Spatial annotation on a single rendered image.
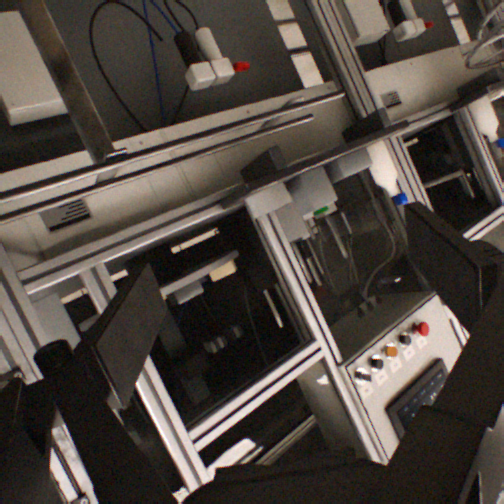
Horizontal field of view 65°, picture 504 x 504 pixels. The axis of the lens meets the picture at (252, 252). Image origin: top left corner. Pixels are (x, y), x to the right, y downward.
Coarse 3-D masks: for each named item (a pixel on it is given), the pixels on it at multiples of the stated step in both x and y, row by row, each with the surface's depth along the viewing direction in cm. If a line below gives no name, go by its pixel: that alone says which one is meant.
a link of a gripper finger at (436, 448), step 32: (480, 320) 11; (480, 352) 10; (448, 384) 9; (480, 384) 9; (416, 416) 8; (448, 416) 8; (480, 416) 8; (416, 448) 7; (448, 448) 7; (480, 448) 7; (384, 480) 7; (416, 480) 7; (448, 480) 7; (480, 480) 7
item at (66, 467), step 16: (0, 320) 68; (0, 336) 68; (0, 352) 67; (16, 352) 68; (0, 368) 67; (32, 368) 70; (64, 432) 70; (64, 448) 69; (64, 464) 69; (80, 464) 70; (64, 480) 69; (80, 480) 70; (64, 496) 68
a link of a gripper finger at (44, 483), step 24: (0, 384) 13; (24, 384) 14; (0, 408) 12; (24, 408) 13; (0, 432) 11; (24, 432) 12; (48, 432) 14; (0, 456) 11; (24, 456) 11; (48, 456) 13; (0, 480) 10; (24, 480) 11; (48, 480) 12
